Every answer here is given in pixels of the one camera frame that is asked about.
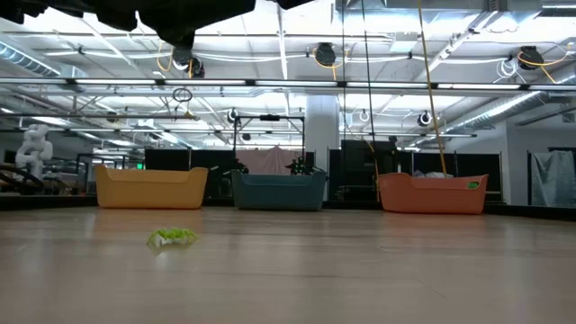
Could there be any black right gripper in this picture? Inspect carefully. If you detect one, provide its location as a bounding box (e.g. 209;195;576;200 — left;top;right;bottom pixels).
273;0;316;12

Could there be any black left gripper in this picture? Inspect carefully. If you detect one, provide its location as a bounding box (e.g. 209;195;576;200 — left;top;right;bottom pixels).
134;0;257;49

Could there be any black partition panel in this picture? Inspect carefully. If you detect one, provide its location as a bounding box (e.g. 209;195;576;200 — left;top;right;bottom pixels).
143;148;235;199
328;139;504;203

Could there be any pink cloth backdrop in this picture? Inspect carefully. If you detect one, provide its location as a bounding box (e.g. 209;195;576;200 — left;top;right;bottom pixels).
235;145;303;176

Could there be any yellow plastic bin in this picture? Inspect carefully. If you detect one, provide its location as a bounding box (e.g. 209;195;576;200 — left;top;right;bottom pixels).
94;164;210;211

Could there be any teal plastic bin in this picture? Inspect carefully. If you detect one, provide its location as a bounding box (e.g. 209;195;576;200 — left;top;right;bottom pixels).
230;169;329;212

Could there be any green plastic spider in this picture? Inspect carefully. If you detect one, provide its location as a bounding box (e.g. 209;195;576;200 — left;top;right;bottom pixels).
147;226;199;249

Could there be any orange plastic bin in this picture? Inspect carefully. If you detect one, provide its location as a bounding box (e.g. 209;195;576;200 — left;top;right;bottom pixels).
376;173;490;215

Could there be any grey cover sheet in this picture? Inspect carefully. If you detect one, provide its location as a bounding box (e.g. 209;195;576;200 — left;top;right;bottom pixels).
530;149;576;208

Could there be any black ceiling cable reel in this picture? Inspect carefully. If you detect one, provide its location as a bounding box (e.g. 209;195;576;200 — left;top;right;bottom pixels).
313;42;338;68
519;45;545;72
172;44;206;80

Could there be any black workstation frame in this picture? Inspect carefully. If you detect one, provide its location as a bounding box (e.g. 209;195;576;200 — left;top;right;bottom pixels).
232;114;306;175

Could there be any yellow hanging cable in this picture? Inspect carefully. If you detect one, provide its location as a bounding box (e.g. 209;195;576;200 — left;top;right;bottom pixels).
416;0;449;176

